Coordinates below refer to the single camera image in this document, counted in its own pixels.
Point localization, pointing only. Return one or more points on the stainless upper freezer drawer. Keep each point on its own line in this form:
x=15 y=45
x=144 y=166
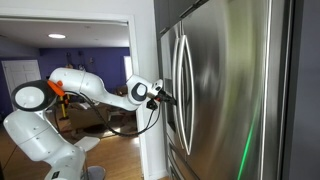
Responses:
x=178 y=169

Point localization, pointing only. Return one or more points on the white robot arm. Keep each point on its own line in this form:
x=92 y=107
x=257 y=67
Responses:
x=34 y=134

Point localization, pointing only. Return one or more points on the hanging guitar left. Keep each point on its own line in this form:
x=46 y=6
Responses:
x=69 y=61

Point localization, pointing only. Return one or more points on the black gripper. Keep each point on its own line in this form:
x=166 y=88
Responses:
x=162 y=96

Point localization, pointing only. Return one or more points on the hanging guitar right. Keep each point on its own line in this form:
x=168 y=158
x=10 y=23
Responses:
x=81 y=65

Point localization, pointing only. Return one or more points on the brown couch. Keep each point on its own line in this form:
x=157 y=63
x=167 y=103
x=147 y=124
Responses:
x=82 y=116

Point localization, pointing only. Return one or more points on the white panel door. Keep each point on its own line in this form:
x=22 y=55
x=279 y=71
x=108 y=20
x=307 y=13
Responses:
x=18 y=72

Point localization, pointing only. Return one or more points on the silver door handle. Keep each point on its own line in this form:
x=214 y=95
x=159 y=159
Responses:
x=185 y=93
x=174 y=73

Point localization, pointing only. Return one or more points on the hanging guitar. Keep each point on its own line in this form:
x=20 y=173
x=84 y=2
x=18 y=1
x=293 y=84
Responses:
x=69 y=61
x=81 y=65

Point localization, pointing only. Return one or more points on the round ceiling light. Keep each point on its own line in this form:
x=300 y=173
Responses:
x=57 y=36

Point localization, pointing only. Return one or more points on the stainless fridge door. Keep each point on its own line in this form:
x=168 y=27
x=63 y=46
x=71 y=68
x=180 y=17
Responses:
x=168 y=55
x=238 y=55

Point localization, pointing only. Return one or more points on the dark upper cabinet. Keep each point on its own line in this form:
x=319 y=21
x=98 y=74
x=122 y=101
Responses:
x=170 y=12

